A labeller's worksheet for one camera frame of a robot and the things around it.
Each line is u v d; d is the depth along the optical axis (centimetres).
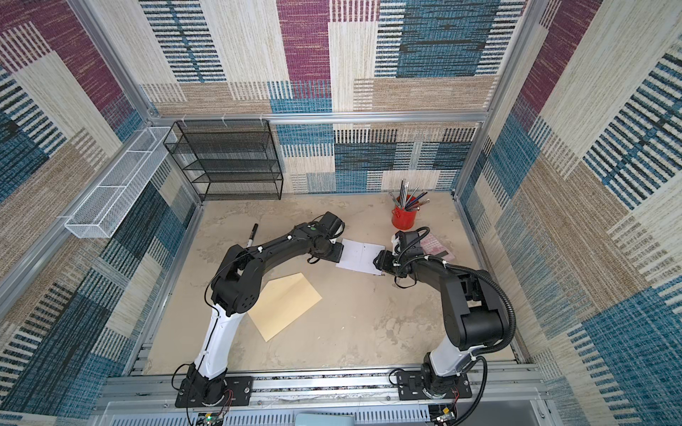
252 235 108
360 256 101
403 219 106
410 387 73
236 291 57
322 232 78
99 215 70
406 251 75
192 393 64
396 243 90
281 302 89
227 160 109
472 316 47
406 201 105
